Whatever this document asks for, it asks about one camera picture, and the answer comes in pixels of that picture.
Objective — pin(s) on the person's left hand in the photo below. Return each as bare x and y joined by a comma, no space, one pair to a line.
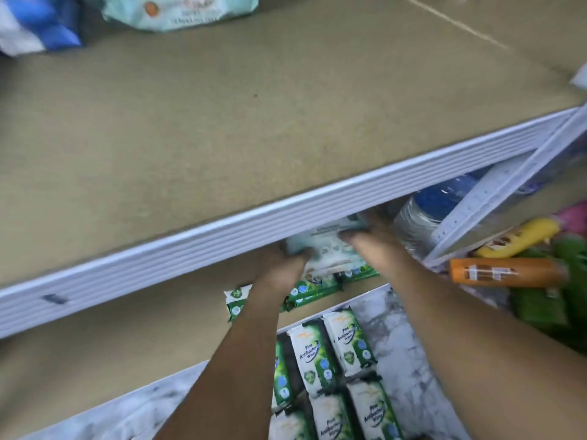
280,268

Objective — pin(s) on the person's right hand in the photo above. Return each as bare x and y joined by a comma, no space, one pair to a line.
383,241

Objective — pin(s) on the group of green pine packets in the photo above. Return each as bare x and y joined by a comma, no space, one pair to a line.
344,343

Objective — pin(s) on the grey metal shelf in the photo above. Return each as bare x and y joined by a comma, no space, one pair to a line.
275,133

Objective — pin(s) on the group of blue wipe packets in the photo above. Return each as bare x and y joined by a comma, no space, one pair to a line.
37,23

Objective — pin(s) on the person's right forearm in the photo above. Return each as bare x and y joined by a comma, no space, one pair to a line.
486,353

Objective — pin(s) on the person's left forearm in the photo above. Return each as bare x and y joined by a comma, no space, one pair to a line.
229,371

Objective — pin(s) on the water bottles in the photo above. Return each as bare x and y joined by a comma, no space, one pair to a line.
431,211

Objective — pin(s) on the orange bottle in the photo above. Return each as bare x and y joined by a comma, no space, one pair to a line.
509,272

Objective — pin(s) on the yellow bottle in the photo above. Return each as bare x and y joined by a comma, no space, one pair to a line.
518,238

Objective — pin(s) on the green bottle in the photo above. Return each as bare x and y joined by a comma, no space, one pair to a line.
546,307

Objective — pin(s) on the pink bottle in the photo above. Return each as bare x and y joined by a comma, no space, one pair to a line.
573,218

